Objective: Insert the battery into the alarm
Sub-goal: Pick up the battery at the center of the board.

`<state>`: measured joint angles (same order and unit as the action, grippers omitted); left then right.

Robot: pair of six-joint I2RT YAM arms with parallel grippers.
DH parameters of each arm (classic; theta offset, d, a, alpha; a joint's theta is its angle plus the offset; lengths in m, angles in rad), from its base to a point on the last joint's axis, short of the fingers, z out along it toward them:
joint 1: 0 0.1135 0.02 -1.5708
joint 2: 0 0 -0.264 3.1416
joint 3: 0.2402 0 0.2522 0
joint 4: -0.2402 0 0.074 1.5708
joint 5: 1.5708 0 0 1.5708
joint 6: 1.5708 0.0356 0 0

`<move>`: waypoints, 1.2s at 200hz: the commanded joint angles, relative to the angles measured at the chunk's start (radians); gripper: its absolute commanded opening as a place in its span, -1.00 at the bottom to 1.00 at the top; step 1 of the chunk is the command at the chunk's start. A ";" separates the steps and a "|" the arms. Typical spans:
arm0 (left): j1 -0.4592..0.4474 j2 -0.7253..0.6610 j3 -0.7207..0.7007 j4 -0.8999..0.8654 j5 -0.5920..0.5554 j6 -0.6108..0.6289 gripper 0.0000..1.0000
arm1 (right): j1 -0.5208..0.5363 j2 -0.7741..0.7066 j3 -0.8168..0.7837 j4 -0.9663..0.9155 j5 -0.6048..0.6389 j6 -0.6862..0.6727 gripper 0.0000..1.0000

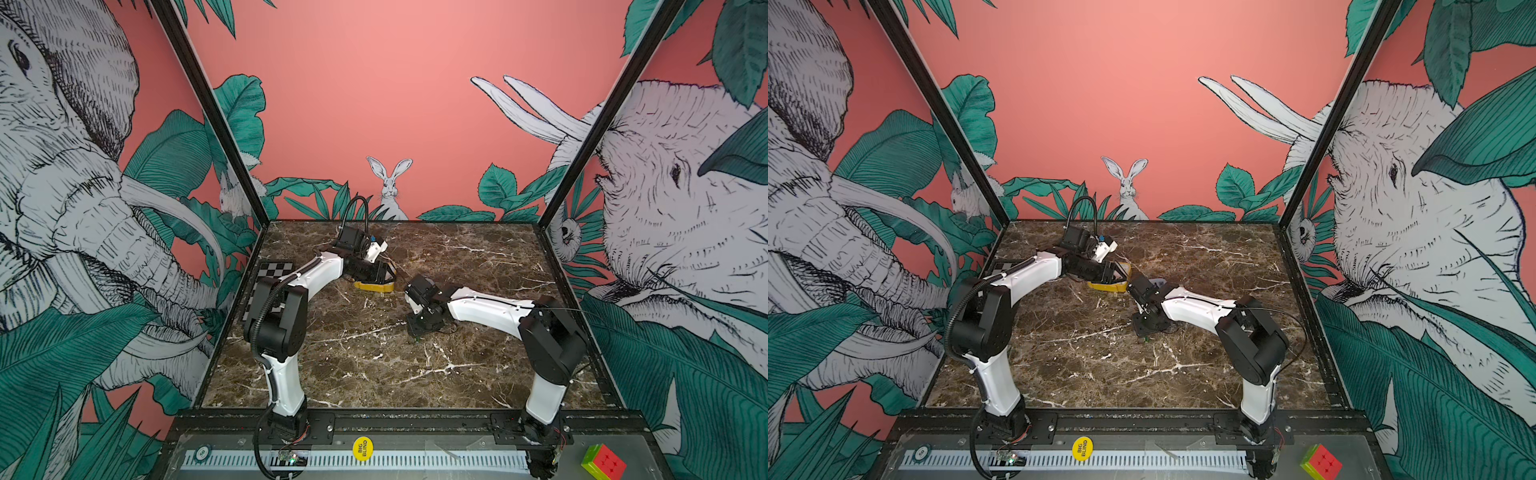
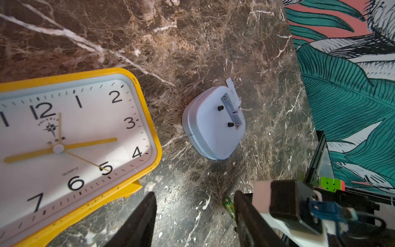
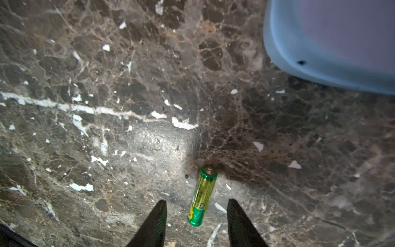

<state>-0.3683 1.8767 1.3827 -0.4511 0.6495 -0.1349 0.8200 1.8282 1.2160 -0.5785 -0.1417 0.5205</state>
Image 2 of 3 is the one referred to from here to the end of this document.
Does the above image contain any green battery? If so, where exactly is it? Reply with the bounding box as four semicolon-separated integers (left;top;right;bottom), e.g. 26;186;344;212
223;197;236;220

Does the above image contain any light blue battery cover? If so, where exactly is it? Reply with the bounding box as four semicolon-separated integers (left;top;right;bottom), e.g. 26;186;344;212
225;77;241;109

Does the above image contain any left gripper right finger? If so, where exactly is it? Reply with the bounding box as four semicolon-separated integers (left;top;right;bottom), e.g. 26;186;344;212
234;190;286;247

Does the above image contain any yellow rectangular alarm clock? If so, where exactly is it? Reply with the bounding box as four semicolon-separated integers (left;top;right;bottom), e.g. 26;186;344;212
1;68;163;247

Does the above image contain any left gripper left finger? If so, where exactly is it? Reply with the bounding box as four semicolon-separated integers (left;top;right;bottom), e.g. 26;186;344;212
105;191;157;247

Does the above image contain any light blue small alarm clock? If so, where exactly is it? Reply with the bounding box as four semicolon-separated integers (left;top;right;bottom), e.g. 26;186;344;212
182;86;246;160

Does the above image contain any colourful rubik cube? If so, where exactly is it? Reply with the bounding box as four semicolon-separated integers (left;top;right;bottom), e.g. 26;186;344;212
319;177;345;192

